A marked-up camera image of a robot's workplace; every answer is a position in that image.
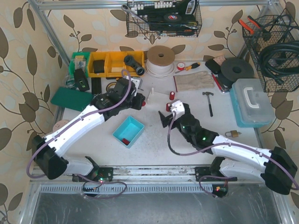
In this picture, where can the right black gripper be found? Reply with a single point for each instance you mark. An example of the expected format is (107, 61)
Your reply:
(171, 119)

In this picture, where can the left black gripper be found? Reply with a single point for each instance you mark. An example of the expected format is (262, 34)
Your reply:
(136, 101)

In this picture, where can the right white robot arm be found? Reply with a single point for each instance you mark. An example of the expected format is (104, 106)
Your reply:
(274, 167)

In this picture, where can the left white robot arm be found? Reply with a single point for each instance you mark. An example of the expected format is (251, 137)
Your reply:
(49, 151)

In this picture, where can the teal spring tray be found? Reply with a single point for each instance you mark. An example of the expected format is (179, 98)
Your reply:
(130, 129)

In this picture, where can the brown packing tape roll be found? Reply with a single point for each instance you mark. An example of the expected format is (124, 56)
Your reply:
(110, 86)

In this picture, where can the grey plastic pipe fitting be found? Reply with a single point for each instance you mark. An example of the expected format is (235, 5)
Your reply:
(131, 62)

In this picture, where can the black aluminium profile block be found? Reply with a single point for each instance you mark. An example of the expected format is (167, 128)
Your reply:
(96, 85)

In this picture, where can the yellow storage bins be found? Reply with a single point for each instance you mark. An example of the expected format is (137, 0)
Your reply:
(113, 63)

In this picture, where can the steel claw hammer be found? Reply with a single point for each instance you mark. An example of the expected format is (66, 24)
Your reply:
(208, 94)

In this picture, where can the beige work glove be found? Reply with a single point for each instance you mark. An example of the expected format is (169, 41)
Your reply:
(194, 81)

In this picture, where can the black block in bin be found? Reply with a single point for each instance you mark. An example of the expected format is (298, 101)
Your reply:
(99, 66)

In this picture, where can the red white tape roll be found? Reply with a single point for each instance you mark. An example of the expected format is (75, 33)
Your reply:
(180, 66)

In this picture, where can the black meter device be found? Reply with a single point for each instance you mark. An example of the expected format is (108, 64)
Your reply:
(81, 80)

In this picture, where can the yellow-black bit driver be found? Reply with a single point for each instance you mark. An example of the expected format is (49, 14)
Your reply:
(190, 67)

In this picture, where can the red utility knife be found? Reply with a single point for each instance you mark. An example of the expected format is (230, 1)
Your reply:
(221, 87)

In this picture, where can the green flat case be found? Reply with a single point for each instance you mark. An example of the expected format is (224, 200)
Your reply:
(71, 99)

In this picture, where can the brass padlock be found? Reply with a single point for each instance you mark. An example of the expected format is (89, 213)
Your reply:
(232, 133)

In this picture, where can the green storage bin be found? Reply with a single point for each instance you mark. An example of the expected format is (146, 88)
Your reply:
(79, 60)

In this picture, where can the black case with sponge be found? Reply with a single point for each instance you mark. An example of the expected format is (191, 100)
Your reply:
(214, 65)

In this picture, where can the black disc spool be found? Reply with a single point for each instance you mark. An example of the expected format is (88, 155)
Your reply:
(235, 68)

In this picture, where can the teal clear storage box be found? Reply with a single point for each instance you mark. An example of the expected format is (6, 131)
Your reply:
(251, 105)

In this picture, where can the white four-peg base plate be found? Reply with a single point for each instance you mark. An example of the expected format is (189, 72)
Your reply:
(157, 101)

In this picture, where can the white cable spool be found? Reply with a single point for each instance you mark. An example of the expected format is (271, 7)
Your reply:
(160, 61)

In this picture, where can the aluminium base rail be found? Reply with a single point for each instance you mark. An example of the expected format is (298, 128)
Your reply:
(180, 174)

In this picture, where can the top wire basket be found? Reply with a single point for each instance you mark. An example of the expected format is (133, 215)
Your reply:
(154, 19)

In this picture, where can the wire basket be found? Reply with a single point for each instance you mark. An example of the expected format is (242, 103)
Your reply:
(275, 52)
(154, 19)

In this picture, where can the orange-handled pliers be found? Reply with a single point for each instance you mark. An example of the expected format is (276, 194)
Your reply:
(247, 26)

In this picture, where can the right wire basket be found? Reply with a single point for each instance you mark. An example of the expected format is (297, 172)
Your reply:
(275, 52)

